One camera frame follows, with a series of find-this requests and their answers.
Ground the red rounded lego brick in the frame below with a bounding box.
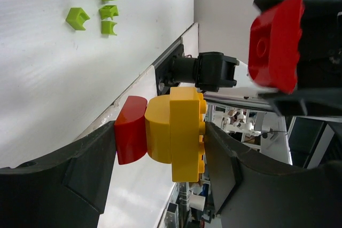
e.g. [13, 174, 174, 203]
[248, 0, 305, 94]

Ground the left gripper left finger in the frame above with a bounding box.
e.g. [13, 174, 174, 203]
[1, 121, 116, 227]

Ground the yellow and red lego stack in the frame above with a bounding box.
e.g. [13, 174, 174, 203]
[114, 87, 207, 183]

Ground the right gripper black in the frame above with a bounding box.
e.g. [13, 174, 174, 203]
[253, 0, 341, 117]

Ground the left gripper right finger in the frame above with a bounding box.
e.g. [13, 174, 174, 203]
[204, 122, 341, 227]

